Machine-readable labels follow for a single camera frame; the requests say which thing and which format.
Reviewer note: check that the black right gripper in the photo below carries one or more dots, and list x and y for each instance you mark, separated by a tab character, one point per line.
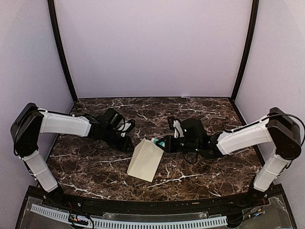
169	147

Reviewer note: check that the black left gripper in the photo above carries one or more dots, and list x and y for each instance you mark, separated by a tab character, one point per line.
124	147

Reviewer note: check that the small glue bottle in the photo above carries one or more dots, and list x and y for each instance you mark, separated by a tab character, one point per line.
157	142

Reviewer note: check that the cream envelope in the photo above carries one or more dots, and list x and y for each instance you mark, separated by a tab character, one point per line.
145	160

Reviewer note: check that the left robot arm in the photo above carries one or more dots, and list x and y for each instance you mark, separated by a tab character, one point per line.
33	122

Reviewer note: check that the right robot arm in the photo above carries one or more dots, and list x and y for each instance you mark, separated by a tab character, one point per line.
277	127

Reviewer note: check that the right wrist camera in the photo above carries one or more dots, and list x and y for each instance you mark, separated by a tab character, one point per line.
190	128

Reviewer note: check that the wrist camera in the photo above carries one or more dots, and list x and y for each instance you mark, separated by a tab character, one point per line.
114	121
190	128

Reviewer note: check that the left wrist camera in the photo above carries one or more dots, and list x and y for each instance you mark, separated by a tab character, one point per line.
114	121

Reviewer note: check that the black front rail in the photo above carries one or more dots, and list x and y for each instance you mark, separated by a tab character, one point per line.
233	204

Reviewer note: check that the white slotted cable duct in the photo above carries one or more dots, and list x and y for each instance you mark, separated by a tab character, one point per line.
125	221

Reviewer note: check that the black corner frame post left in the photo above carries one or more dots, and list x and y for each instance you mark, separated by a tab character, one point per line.
60	49

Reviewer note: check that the black corner frame post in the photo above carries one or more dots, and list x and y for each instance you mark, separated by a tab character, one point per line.
60	49
246	51

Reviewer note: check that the black corner frame post right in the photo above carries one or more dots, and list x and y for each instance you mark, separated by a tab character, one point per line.
246	51

